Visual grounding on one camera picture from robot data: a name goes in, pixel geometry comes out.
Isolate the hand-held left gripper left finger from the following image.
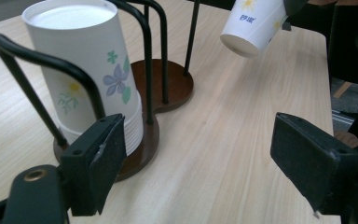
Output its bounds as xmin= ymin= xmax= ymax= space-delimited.
xmin=60 ymin=113 xmax=128 ymax=217

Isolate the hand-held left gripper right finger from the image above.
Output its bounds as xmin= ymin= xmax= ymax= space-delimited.
xmin=269 ymin=112 xmax=358 ymax=217

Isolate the floral white paper cup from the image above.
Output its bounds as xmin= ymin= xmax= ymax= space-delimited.
xmin=219 ymin=0 xmax=289 ymax=60

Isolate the black wire brown cup holder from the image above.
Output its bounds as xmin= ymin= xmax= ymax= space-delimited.
xmin=0 ymin=0 xmax=200 ymax=183

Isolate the stack of white paper cups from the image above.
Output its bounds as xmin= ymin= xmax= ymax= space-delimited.
xmin=21 ymin=0 xmax=145 ymax=157

